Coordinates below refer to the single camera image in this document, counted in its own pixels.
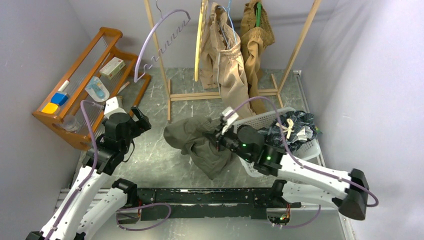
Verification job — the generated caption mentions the white red box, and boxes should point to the white red box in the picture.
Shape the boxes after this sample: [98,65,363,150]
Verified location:
[99,56,126,80]

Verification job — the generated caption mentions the wooden clothes rack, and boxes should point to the wooden clothes rack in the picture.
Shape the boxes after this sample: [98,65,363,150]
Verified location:
[143,0,323,124]

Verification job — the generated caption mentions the white pen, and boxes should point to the white pen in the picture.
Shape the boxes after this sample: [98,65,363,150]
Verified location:
[118,81,130,93]

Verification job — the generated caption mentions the white blue packaged item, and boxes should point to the white blue packaged item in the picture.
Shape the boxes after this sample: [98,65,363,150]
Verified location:
[84,76,110,103]

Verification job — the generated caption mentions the wooden hanger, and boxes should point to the wooden hanger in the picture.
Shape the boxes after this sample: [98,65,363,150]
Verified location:
[193,0,209,82]

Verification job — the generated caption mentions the olive green shorts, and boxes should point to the olive green shorts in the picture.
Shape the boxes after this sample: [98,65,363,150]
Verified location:
[163,115,234,180]

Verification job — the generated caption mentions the blue sponge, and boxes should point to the blue sponge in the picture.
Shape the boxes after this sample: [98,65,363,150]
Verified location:
[50,91,69,106]

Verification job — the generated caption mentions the orange wooden shelf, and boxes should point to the orange wooden shelf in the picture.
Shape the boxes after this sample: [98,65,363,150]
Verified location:
[32,27,138,151]

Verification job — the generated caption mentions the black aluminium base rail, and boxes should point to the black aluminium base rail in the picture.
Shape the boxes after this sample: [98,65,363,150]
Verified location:
[51,187,347,223]

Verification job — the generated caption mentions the blue wire hanger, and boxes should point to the blue wire hanger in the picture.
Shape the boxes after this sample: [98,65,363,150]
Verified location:
[216,0,239,47]

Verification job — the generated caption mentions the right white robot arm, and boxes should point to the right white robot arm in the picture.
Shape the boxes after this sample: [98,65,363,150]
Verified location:
[205,125,370,221]

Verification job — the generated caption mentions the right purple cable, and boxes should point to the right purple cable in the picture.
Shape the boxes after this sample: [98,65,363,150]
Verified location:
[227,96,380,229]

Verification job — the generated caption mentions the white plastic laundry basket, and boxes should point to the white plastic laundry basket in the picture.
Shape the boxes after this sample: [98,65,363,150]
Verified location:
[233,107,321,161]

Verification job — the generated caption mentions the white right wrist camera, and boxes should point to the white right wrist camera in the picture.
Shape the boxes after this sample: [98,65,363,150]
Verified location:
[218,106,239,135]

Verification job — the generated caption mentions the lilac plastic hanger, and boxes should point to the lilac plastic hanger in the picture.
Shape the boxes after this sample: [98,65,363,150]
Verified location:
[133,1,192,84]

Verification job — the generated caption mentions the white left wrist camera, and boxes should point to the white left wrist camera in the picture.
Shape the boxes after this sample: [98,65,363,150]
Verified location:
[103,96,126,119]

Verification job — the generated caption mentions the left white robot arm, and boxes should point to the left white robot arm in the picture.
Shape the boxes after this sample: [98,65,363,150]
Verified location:
[26,106,152,240]

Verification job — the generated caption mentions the tan brown shorts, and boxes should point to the tan brown shorts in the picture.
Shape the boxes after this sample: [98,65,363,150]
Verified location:
[240,0,275,98]

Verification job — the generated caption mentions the white tube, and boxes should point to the white tube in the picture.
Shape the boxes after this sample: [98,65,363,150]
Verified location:
[57,79,70,92]

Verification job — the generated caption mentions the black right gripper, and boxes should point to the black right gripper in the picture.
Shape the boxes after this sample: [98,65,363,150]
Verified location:
[203,121,254,162]

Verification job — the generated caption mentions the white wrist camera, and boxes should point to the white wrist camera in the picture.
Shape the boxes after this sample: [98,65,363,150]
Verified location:
[103,96,126,119]
[218,106,239,135]

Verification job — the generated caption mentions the dark shark print shorts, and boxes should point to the dark shark print shorts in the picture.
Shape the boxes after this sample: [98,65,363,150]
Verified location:
[257,110,318,153]

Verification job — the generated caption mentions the green hanger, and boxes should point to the green hanger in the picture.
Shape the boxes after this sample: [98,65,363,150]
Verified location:
[255,1,262,27]

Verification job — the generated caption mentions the beige shorts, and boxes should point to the beige shorts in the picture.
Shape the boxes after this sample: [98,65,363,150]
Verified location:
[199,2,249,109]

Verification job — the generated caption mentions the yellow sponge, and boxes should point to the yellow sponge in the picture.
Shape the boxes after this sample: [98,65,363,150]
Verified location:
[40,102,61,115]

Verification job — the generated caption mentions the clear plastic cup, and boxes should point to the clear plastic cup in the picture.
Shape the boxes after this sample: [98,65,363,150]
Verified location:
[61,115,81,132]

